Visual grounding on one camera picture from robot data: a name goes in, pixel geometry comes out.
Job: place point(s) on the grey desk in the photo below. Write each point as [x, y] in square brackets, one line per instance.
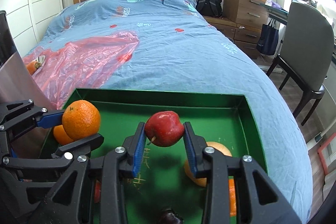
[278, 12]

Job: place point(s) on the yellow grapefruit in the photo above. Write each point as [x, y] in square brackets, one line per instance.
[220, 151]

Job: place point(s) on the red framed board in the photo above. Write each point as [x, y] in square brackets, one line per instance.
[324, 153]

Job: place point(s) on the low wooden nightstand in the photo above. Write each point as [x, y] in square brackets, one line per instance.
[246, 39]

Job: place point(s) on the pink plastic sheet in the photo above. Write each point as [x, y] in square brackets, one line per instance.
[86, 61]

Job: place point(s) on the carrot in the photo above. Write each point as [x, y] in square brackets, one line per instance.
[32, 67]

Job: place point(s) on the wooden cabinet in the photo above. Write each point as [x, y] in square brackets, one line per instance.
[244, 7]

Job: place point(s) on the silver patterned plate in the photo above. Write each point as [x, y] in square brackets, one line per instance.
[42, 58]

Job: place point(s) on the orange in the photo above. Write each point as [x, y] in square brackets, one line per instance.
[81, 119]
[60, 136]
[232, 197]
[97, 191]

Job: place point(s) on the green box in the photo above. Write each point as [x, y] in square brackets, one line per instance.
[118, 113]

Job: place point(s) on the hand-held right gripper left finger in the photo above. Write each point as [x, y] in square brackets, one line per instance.
[139, 150]

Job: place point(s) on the black backpack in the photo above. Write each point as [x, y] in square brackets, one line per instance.
[207, 1]

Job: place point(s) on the grey chair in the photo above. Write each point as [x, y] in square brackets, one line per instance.
[307, 43]

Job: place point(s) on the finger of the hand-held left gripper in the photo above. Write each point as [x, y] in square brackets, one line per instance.
[86, 142]
[50, 119]

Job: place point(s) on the red apple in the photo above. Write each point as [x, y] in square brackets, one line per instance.
[164, 128]

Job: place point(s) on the dark blue tote bag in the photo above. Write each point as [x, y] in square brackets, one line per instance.
[267, 39]

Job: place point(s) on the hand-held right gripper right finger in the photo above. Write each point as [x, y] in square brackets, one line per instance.
[190, 150]

